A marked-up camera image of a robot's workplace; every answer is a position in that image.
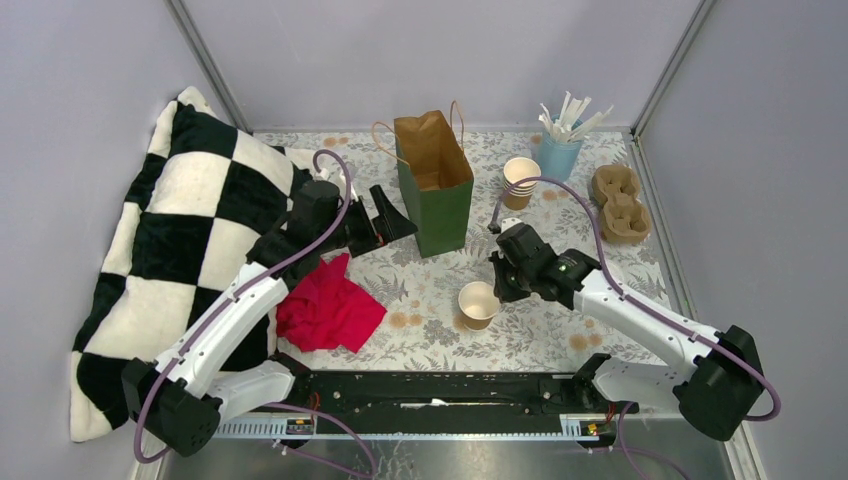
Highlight brown paper cup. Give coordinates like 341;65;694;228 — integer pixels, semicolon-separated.
457;281;501;331

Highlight brown cardboard cup carrier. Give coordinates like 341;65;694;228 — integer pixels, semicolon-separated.
591;164;652;245

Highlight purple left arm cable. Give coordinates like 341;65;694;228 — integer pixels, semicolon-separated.
132;148;378;480

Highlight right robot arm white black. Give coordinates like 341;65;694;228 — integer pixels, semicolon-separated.
488;218;765;441

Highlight stack of paper cups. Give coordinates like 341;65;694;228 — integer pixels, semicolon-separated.
503;157;541;211

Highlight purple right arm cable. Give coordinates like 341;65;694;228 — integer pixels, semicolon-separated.
488;176;783;480

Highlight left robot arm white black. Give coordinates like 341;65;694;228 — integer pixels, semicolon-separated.
121;180;417;457

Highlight white wrapped straws bundle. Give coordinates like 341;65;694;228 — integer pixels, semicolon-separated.
538;91;614;144

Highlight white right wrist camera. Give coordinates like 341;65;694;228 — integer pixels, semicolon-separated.
487;217;527;242

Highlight floral table mat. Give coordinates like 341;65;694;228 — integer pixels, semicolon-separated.
254;131;679;372

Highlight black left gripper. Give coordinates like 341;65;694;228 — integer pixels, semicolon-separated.
316;184;418;257

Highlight black white checkered pillow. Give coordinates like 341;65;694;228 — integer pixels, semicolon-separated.
69;86;313;442

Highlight blue cup holder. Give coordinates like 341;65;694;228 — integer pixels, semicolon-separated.
534;130;583;182

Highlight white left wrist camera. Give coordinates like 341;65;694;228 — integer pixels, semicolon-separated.
316;168;358;202

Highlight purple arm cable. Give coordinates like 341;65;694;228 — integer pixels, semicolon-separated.
488;176;783;480
132;148;378;480

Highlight green paper bag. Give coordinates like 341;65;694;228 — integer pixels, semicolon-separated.
371;101;474;258

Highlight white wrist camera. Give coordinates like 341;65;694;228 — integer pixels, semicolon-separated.
316;168;358;202
487;217;527;242

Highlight red cloth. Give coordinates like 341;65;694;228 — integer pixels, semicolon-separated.
275;253;387;353

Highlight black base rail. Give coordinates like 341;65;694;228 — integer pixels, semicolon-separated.
273;353;626;438

